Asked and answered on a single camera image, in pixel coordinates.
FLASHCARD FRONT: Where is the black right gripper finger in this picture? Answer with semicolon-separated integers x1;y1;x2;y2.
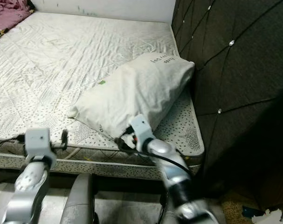
113;136;133;153

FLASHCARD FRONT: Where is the white pillow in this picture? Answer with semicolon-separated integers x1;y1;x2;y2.
67;52;195;140

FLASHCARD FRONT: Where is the dotted fabric bed base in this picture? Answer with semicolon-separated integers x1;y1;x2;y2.
0;149;202;180

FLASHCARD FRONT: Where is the grey left robot leg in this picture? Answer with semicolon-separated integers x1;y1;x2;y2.
60;174;96;224

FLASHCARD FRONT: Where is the grey robot leg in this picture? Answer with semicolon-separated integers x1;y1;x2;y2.
160;201;179;224
60;174;96;224

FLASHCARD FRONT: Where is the white quilted mattress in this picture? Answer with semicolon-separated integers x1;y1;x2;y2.
0;12;205;157

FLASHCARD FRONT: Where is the grey right robot leg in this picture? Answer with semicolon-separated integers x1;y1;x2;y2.
160;201;179;224

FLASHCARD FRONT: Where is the dark tufted headboard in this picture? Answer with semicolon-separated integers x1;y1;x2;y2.
172;0;283;196

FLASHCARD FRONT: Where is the brown speckled floor mat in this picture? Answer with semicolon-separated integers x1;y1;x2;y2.
218;196;283;224

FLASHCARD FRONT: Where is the pink cartoon print blanket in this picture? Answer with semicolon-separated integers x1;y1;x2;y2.
0;0;33;42

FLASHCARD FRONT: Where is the small blue object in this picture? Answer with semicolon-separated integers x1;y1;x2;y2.
242;206;256;217

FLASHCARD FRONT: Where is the torn white paper sheet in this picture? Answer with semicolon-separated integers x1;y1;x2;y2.
251;209;283;224

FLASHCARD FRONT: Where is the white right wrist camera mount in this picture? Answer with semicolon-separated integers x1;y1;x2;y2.
130;114;153;143

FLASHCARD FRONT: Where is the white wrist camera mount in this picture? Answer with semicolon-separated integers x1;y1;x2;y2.
130;114;153;143
25;127;52;158

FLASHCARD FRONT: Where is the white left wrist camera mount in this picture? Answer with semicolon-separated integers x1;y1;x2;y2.
25;127;52;158

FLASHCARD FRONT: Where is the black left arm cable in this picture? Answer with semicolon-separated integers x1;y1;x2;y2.
0;134;26;192

